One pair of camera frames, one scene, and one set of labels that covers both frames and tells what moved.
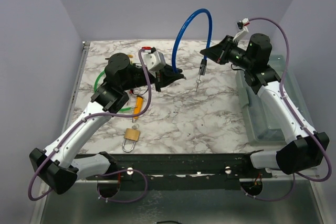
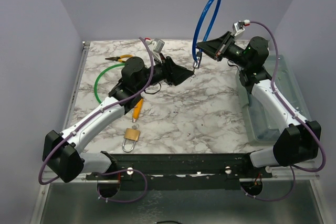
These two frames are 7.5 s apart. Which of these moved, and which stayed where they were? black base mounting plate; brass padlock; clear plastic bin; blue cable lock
Moved: blue cable lock
Stayed: brass padlock; clear plastic bin; black base mounting plate
